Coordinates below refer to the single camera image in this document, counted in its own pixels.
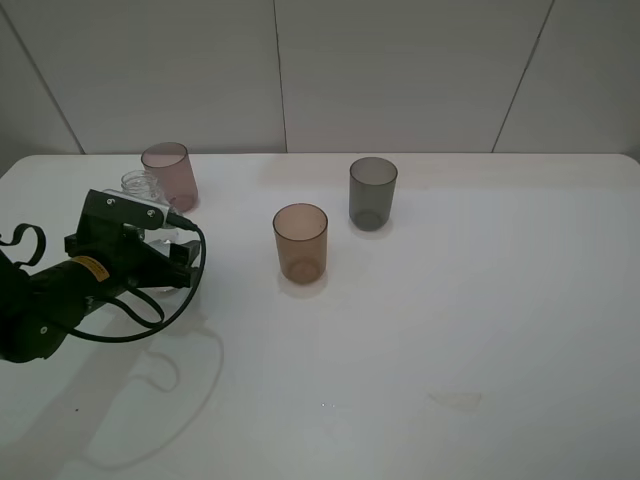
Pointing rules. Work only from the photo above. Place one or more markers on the orange translucent plastic cup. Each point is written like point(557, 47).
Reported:
point(301, 232)

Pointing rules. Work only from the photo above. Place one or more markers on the pink translucent plastic cup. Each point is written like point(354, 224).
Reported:
point(170, 164)

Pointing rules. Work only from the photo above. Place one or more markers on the grey translucent plastic cup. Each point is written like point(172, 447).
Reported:
point(371, 192)

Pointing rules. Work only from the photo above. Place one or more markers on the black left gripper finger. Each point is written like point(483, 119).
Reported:
point(184, 254)

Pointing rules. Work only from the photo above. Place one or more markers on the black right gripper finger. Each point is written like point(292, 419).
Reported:
point(170, 275)

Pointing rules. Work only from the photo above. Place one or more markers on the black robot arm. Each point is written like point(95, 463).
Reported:
point(39, 311)

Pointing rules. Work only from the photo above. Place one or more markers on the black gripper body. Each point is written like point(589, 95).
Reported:
point(107, 260)

